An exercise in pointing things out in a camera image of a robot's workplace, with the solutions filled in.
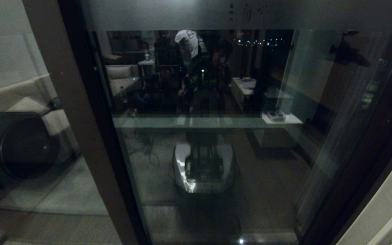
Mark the brown framed fixed glass panel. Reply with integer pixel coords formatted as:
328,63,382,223
0,0,138,245

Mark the brown framed sliding glass door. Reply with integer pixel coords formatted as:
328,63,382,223
58,0,392,245

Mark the grey rug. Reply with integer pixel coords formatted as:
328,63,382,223
0,156,110,217

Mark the light grey sofa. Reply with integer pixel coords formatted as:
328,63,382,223
0,74,80,164

